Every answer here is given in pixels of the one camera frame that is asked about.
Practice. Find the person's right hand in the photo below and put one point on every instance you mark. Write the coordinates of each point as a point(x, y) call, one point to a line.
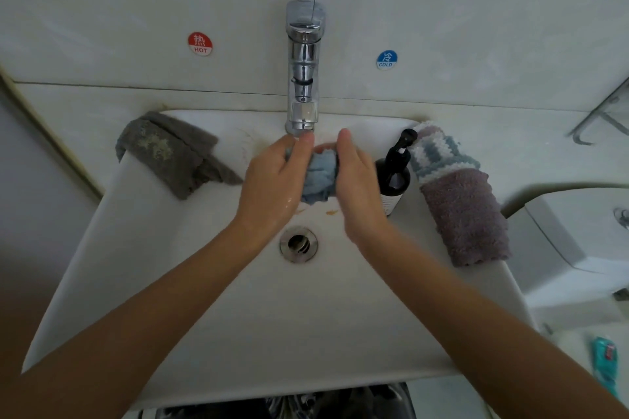
point(359, 188)

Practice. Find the teal tube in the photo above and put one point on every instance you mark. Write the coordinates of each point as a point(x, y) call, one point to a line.
point(605, 363)

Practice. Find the gray patterned trousers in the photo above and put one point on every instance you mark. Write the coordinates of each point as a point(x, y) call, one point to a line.
point(285, 402)

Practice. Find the white ceramic sink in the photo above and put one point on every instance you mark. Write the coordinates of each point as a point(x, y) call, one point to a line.
point(314, 320)

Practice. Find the metal wall shelf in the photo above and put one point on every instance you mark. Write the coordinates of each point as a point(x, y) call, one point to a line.
point(598, 117)

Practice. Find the chrome flush button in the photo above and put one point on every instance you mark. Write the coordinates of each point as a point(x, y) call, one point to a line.
point(623, 217)

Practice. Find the metal sink drain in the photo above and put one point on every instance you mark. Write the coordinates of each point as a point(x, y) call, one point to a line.
point(299, 244)

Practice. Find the chrome faucet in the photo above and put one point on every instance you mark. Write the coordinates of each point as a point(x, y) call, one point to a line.
point(304, 65)

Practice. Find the white toilet lid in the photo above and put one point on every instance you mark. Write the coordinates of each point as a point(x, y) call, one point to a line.
point(590, 360)

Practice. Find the pink white striped cloth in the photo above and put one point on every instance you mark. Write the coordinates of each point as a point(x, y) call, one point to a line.
point(428, 127)

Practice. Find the red round sticker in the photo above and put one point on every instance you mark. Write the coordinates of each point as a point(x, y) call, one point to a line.
point(200, 43)

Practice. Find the black pump soap bottle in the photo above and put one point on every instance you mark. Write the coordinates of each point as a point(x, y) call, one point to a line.
point(395, 173)

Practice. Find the white toilet tank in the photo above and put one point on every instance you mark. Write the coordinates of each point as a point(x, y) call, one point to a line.
point(575, 247)

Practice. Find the brown cloth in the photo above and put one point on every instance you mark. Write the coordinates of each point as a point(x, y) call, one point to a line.
point(467, 215)

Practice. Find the person's left hand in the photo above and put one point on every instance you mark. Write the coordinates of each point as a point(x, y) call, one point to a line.
point(270, 193)

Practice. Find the blue round sticker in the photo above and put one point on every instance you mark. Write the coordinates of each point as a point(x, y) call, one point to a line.
point(387, 58)

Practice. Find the person's right forearm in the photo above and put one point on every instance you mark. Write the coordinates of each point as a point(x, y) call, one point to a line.
point(501, 330)

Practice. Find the person's left forearm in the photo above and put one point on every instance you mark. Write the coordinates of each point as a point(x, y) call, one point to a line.
point(118, 335)

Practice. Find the blue stained cloth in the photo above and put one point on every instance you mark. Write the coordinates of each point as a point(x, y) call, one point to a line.
point(319, 178)

